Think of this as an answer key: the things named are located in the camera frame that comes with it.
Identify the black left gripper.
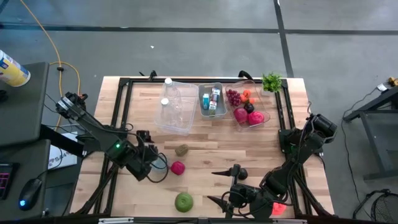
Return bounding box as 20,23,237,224
126,146,158,182

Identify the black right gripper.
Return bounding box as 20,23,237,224
206,164,259,218

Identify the pink round fruit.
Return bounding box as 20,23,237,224
170,161,186,176

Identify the olive brown kiwi fruit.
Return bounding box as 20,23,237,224
174,143,190,157

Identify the red apple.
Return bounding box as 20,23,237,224
247,110,266,126
233,107,249,124

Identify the red grape bunch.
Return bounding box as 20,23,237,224
226,88,243,107

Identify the orange tangerine cluster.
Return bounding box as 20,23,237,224
239,89,256,105

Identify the green apple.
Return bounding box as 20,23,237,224
174,192,194,213

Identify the bright pink toy fruit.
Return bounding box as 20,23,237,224
271,201,287,216

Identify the large clear plastic storage bin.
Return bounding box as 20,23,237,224
154,80,200,137

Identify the white printed sheet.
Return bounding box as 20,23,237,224
48,132,78,170

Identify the dark grey desk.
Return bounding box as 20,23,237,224
0,139,52,220
0,61,50,147

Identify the black computer mouse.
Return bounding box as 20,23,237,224
17,178,43,212

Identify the green plant in white pot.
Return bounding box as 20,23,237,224
260,71,283,96

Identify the black keyboard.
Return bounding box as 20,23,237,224
0,162,20,200

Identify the yellow white wipes canister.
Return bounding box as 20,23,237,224
0,49,32,88

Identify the black metal side table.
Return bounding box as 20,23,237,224
343,86,398,181

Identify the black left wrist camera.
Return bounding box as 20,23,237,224
136,129,152,144

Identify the black aluminium frame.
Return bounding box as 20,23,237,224
70,76,335,218

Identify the light grey handled bin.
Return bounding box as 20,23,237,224
198,82,228,121

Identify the clear plastic handled fruit bin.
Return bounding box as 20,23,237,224
224,79,271,132

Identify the yellow extension cable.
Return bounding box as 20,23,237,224
20,0,81,131

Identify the black wire fan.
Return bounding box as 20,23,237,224
369,190,398,223

